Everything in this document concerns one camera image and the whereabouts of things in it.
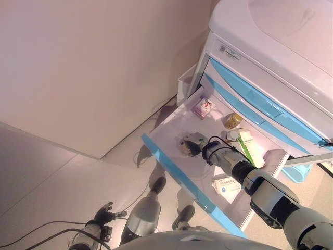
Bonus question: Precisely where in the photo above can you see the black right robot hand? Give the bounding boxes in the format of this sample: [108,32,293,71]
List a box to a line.
[178,132,209,158]

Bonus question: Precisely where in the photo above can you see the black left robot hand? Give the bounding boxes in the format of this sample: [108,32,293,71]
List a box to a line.
[94,202,129,225]

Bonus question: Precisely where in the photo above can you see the white drawer with blue front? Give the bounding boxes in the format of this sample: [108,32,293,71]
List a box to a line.
[142,87,290,238]

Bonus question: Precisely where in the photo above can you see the pink purple medicine box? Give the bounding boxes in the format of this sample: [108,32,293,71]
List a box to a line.
[191,97,217,120]

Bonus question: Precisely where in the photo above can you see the small white medicine bottle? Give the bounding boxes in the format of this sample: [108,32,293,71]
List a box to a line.
[221,129,239,143]

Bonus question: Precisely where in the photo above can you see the white green medicine box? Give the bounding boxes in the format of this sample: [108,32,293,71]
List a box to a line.
[235,129,266,169]

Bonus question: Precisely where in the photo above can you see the white blue medicine box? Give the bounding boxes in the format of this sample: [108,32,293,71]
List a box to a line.
[212,177,244,204]

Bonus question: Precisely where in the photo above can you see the silver left robot leg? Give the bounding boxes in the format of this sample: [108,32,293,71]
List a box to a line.
[119,177,167,247]

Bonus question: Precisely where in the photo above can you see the silver robot leg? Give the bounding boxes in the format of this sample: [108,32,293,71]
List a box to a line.
[119,177,167,247]
[172,205,196,231]

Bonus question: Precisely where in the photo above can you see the clear bottle yellow pills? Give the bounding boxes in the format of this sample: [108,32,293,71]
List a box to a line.
[223,112,245,130]

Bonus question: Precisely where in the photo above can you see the white side bin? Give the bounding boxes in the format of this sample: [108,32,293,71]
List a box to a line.
[177,64,199,105]

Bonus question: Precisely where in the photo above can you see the silver right robot leg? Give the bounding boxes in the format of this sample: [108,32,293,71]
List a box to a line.
[172,205,196,231]

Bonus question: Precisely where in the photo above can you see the silver robot torso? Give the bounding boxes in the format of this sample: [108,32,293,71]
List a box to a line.
[111,226,287,250]

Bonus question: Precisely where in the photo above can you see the light blue plastic bin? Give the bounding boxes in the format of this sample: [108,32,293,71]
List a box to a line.
[282,162,313,183]

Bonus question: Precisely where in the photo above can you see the white medical cart blue drawers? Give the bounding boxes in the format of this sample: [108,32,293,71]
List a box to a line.
[192,0,333,157]

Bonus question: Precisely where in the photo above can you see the white metal pole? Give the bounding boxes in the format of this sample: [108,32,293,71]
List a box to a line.
[286,150,333,165]

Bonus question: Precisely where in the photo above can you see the thin floor cable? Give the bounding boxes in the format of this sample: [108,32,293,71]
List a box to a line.
[122,145,158,212]

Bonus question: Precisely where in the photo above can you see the thick black tether cable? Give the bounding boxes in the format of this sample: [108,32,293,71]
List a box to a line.
[0,220,91,247]

